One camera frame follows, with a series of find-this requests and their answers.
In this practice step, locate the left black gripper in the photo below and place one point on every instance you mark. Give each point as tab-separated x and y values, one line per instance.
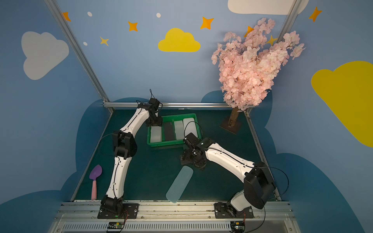
157	119

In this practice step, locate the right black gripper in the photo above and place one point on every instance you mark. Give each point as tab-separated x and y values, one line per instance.
189	157

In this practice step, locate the clear frosted pencil case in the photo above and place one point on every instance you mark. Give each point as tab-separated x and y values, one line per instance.
156	134
179	130

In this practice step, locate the black pencil case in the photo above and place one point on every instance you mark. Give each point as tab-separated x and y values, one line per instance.
169	131

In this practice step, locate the green plastic storage tray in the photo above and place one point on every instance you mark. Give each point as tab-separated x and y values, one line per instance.
173	118

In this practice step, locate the white opaque pencil case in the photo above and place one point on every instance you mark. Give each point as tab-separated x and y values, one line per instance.
190	126

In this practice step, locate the light teal frosted pencil case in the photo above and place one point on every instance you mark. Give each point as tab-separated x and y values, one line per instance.
179	185

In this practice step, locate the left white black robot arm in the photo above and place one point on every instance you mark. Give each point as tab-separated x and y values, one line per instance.
125	148

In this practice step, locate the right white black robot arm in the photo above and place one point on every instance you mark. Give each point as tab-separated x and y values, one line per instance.
258	182

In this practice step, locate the purple pink toy shovel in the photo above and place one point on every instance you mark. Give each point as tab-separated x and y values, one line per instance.
95	173

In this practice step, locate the right small circuit board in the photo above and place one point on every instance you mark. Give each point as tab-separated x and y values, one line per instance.
237	227

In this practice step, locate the small circuit board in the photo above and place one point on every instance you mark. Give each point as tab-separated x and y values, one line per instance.
237	227
115	227

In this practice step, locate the pink artificial blossom tree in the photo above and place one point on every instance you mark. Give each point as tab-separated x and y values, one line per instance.
248	66

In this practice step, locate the left small circuit board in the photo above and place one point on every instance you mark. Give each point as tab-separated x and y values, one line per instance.
115	227

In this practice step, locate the aluminium back frame bar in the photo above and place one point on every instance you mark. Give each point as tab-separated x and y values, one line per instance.
167	105

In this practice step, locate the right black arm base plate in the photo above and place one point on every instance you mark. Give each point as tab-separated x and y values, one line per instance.
222	210

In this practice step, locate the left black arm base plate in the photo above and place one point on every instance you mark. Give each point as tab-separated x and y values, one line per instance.
129	211

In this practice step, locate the left aluminium frame post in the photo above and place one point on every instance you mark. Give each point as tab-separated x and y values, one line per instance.
68	32

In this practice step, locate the aluminium frame post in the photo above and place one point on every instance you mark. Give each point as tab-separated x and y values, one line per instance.
68	32
290	19

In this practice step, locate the aluminium front rail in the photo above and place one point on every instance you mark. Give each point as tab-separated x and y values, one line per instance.
167	217

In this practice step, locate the right aluminium frame post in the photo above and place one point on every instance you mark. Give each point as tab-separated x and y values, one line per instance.
290	19

